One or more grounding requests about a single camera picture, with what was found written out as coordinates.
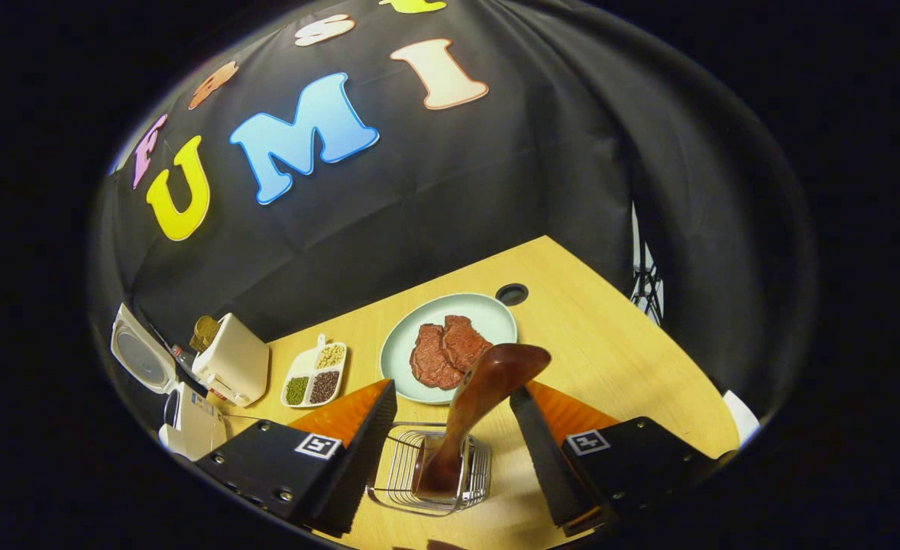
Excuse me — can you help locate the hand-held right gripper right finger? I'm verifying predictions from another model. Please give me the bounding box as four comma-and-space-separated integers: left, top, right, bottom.
510, 380, 718, 535

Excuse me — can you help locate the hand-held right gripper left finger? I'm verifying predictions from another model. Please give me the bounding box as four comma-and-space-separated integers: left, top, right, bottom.
194, 380, 397, 538

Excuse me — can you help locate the wire chopstick holder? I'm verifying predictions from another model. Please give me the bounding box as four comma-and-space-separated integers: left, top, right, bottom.
366, 422, 493, 518

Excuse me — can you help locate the brown wooden spoon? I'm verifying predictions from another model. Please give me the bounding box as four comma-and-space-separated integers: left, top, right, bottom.
412, 344, 552, 497

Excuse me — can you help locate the white rice cooker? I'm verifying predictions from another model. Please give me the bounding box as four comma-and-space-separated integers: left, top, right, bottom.
110, 303, 228, 461

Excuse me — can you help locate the white divided bean dish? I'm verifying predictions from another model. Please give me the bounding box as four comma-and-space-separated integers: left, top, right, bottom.
280, 334, 348, 408

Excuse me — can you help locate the white toaster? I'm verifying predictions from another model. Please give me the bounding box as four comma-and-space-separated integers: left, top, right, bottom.
192, 312, 271, 407

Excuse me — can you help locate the pale green plate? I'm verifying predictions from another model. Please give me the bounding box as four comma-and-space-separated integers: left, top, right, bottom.
380, 293, 518, 404

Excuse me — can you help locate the brown toast slice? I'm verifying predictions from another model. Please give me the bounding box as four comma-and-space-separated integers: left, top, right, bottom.
194, 315, 222, 352

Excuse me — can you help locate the clear plastic bottle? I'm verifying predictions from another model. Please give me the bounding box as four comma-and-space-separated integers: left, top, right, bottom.
171, 344, 237, 404

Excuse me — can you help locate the metal stand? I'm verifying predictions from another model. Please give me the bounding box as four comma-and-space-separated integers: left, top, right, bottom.
630, 202, 665, 325

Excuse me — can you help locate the black backdrop cloth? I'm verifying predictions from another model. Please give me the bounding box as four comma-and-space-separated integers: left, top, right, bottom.
87, 0, 814, 459

